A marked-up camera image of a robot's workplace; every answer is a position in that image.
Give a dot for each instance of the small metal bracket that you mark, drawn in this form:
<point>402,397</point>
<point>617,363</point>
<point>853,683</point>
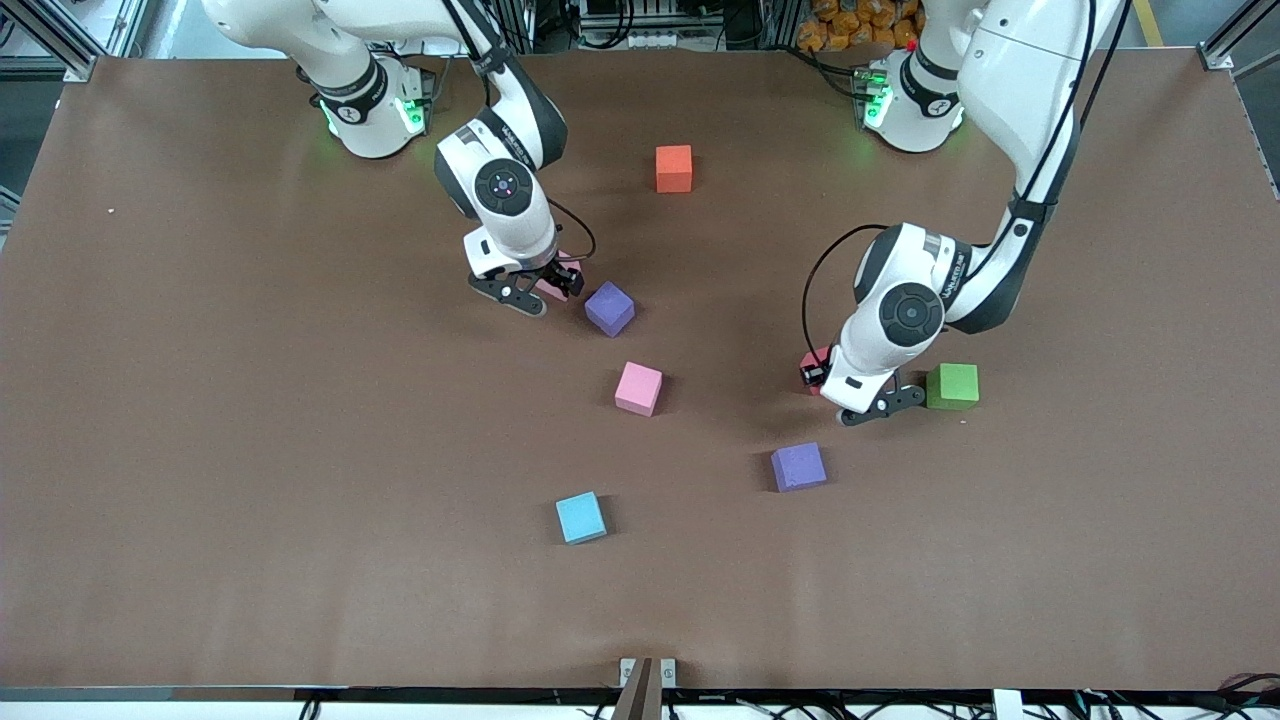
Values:
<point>627,672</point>

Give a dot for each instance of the aluminium frame profile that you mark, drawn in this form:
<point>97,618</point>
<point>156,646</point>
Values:
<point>45,35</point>
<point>1240,33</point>

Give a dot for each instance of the purple foam block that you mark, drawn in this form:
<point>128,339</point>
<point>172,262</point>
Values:
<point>609,308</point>
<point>798,466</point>

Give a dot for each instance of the orange foam block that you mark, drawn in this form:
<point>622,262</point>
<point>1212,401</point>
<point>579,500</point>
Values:
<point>674,165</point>

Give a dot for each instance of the green foam block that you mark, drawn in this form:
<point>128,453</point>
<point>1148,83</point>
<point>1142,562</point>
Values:
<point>952,385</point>

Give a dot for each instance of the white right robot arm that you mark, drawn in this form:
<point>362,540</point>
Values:
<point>350,40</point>

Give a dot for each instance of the dark equipment rack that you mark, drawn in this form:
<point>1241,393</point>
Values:
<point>620,25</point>

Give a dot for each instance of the light blue foam block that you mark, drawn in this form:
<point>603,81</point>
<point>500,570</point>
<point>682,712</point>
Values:
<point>580,517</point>

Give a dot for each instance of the pile of orange objects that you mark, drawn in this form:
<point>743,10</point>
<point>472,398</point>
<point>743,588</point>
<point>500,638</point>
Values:
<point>850,25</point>

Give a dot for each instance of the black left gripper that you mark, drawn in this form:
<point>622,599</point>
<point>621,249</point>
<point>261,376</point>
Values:
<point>812,374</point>

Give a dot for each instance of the deep pink foam block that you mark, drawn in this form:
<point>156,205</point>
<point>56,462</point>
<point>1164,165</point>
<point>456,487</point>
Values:
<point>815,355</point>

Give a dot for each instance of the brown camera pole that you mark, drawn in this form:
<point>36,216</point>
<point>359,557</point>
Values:
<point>638,700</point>

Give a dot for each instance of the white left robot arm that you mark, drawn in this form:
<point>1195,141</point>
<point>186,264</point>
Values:
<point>1010,80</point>

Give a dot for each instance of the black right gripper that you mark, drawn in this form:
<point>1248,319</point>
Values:
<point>566,276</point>

